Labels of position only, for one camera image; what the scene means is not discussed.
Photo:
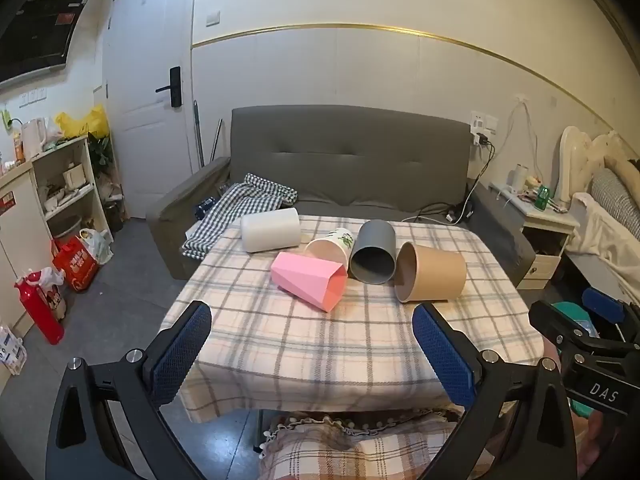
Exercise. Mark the white blanket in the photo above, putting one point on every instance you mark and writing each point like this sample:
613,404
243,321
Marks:
597,235

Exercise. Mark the grey sofa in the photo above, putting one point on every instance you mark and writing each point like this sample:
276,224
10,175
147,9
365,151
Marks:
350,160

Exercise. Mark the green potted plant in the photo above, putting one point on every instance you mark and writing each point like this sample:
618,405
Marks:
101,152

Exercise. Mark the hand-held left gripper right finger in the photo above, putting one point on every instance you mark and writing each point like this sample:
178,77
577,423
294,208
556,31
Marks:
442,360

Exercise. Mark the pink faceted cup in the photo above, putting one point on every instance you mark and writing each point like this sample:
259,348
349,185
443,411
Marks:
305,280

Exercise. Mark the white door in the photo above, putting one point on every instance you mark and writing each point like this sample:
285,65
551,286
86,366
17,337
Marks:
145,160

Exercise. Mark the cream bed headboard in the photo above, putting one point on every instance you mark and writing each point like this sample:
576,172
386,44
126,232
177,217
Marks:
575,155

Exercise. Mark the red cylinder bottle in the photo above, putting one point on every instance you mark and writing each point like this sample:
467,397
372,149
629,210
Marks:
40,312

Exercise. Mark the white plastic bag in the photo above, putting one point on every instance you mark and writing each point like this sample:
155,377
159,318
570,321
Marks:
97,245

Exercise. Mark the white kitchen cabinet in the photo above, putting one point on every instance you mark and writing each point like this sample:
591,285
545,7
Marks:
17,240

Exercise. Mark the white nightstand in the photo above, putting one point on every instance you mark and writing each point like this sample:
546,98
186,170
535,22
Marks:
547,232

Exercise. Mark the teal plastic bin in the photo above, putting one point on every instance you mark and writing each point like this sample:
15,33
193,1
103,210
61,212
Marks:
570,310

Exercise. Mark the brown cup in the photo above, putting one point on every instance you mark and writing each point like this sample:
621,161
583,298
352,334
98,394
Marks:
440,272

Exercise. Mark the grey cup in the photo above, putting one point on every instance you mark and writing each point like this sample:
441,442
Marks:
372,255

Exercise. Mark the white cylindrical cup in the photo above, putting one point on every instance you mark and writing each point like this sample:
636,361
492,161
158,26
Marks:
270,230

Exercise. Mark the red gift bag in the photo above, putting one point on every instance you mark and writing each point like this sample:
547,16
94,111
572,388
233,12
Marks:
75,265

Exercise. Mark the white bottle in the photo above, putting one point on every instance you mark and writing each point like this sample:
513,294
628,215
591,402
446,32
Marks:
518,176

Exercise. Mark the metal pole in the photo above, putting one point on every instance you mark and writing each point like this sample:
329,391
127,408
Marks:
216,137

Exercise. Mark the black charger plug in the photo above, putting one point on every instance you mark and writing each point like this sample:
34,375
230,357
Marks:
482,141

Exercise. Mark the cream cup with green print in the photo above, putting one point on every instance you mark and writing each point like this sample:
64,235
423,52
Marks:
327,252

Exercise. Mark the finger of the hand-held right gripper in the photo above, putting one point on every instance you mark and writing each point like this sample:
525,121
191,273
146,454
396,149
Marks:
555,317
602,302

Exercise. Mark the white wall switch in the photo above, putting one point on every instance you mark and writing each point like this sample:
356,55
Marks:
212,18

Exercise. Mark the green checked cloth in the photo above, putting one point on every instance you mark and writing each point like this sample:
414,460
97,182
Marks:
240,205

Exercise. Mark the white wall outlet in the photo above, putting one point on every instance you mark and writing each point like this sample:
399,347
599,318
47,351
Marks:
482,122

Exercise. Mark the black range hood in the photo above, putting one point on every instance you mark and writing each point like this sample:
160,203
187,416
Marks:
35,35

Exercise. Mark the yellow plastic bag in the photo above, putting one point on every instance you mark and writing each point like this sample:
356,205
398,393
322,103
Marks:
82,122

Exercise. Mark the white kettle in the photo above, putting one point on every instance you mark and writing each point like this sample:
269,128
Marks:
34,137

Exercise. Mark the plaid chair cushion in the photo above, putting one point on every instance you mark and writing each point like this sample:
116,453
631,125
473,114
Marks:
350,455

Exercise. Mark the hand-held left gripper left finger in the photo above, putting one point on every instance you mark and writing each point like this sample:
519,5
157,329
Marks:
182,355

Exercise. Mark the white open shelf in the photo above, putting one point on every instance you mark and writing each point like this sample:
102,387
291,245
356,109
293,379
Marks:
67,195

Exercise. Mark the grey patterned pillow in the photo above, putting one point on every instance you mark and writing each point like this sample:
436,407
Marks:
612,200

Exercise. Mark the plaid tablecloth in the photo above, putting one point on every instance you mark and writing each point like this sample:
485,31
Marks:
300,345

